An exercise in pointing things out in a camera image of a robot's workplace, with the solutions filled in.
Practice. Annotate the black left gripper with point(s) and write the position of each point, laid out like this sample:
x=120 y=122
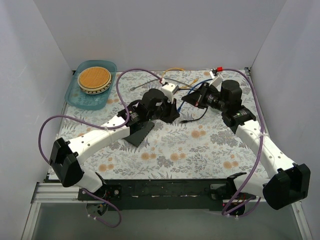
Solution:
x=166 y=110

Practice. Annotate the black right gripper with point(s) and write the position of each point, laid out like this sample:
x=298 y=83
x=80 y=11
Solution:
x=200 y=96

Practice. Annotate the black network switch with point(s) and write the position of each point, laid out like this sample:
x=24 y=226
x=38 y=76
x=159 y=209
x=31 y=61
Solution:
x=138 y=133

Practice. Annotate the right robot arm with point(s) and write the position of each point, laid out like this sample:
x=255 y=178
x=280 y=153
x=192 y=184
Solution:
x=287 y=181

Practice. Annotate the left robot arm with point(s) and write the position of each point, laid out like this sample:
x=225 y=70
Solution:
x=68 y=156

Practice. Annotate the floral table mat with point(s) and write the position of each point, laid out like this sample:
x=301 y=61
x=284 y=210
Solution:
x=197 y=145

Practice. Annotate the woven basket plate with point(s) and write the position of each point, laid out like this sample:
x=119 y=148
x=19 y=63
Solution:
x=94 y=80

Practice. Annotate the teal plastic tray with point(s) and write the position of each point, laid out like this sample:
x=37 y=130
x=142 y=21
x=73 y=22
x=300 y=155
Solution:
x=77 y=98

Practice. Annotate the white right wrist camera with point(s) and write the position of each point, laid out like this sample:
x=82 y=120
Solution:
x=216 y=76

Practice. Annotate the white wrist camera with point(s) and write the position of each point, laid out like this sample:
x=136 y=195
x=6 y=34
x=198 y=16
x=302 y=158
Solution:
x=170 y=89
x=216 y=76

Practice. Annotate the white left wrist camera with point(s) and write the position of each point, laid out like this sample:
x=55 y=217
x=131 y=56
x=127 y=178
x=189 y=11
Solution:
x=170 y=89

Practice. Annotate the aluminium frame rail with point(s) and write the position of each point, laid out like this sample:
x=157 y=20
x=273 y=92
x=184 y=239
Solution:
x=48 y=193

